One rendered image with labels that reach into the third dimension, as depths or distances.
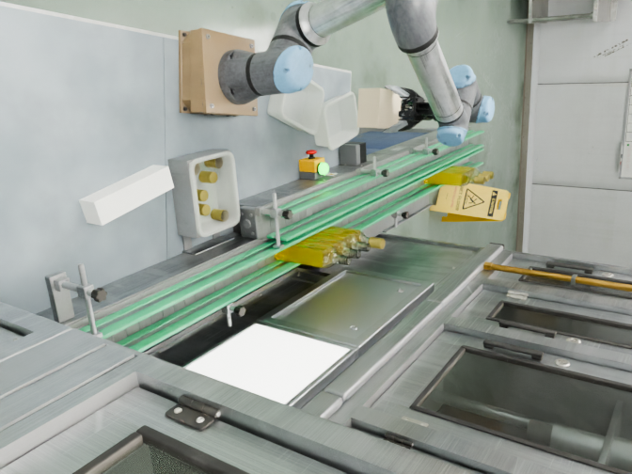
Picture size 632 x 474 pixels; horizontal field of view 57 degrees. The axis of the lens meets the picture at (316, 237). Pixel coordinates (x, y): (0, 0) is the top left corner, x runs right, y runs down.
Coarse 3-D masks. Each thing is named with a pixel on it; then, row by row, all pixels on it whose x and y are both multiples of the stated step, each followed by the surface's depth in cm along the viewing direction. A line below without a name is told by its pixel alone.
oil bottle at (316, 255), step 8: (288, 248) 180; (296, 248) 178; (304, 248) 177; (312, 248) 176; (320, 248) 175; (328, 248) 175; (280, 256) 183; (288, 256) 181; (296, 256) 179; (304, 256) 177; (312, 256) 176; (320, 256) 174; (328, 256) 173; (312, 264) 177; (320, 264) 175; (328, 264) 174
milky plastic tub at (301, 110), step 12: (312, 84) 200; (276, 96) 190; (288, 96) 200; (300, 96) 206; (312, 96) 207; (276, 108) 189; (288, 108) 201; (300, 108) 207; (312, 108) 207; (288, 120) 191; (300, 120) 208; (312, 120) 206; (312, 132) 203
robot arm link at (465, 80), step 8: (456, 72) 156; (464, 72) 155; (472, 72) 155; (456, 80) 154; (464, 80) 154; (472, 80) 155; (456, 88) 156; (464, 88) 155; (472, 88) 156; (464, 96) 154; (472, 96) 156; (480, 96) 161; (472, 104) 156
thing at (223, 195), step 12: (204, 156) 160; (216, 156) 163; (228, 156) 168; (192, 168) 156; (204, 168) 170; (216, 168) 172; (228, 168) 170; (192, 180) 157; (228, 180) 172; (192, 192) 158; (216, 192) 175; (228, 192) 173; (216, 204) 176; (228, 204) 174; (204, 216) 172; (204, 228) 168; (216, 228) 168; (228, 228) 171
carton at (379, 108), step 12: (360, 96) 181; (372, 96) 179; (384, 96) 180; (396, 96) 186; (360, 108) 182; (372, 108) 179; (384, 108) 181; (396, 108) 188; (360, 120) 182; (372, 120) 180; (384, 120) 182; (396, 120) 189
